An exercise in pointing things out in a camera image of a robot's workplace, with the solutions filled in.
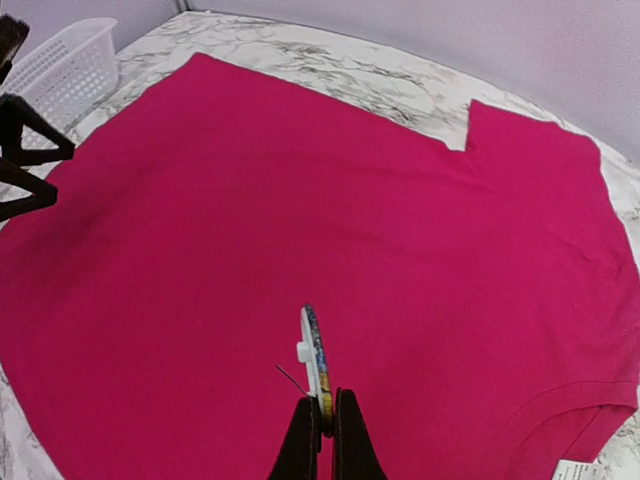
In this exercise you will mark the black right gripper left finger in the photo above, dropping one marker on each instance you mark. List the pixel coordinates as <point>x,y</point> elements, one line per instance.
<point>298,455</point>

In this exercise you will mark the magenta t-shirt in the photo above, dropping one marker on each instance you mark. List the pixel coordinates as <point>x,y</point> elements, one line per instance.
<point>483,303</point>

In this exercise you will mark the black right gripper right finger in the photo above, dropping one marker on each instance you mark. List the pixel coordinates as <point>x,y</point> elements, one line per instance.
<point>354,457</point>

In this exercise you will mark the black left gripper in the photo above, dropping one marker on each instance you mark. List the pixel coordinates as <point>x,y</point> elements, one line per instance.
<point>10,42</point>

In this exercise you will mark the white plastic perforated basket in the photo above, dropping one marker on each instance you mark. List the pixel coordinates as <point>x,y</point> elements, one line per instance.
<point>64,77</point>

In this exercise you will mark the round silver blue brooch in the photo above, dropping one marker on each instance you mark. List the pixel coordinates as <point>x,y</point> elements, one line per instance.
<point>311,353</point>

